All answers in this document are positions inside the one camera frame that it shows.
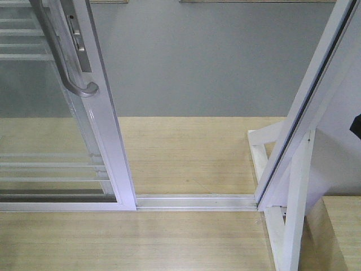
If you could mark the aluminium floor door track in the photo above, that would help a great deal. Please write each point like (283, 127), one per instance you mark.
(196, 202)

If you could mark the white triangular support bracket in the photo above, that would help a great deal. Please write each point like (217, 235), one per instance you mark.
(284, 205)

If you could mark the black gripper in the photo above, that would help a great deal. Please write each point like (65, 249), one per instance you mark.
(355, 127)

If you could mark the white framed sliding glass door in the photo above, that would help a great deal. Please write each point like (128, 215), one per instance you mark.
(59, 152)

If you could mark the grey metal door handle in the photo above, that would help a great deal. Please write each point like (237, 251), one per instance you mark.
(58, 55)

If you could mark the light wooden platform board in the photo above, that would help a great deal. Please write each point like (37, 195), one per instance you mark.
(167, 155)

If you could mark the light wooden box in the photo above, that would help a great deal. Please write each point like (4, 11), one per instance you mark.
(334, 224)

